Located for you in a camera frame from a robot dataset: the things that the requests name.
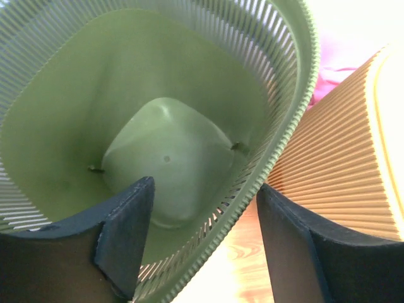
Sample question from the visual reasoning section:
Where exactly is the folded pink shirt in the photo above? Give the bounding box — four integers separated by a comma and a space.
308, 33, 379, 108

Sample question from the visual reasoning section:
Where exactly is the green mesh waste bin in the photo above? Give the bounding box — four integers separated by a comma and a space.
1, 1, 319, 302

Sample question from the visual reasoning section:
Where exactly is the yellow slatted waste bin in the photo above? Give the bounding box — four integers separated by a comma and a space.
267, 43, 403, 241

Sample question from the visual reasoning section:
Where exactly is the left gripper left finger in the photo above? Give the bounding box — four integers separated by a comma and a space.
1, 177, 155, 302

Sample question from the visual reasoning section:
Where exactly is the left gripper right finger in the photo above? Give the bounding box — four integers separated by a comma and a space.
256, 184, 403, 302

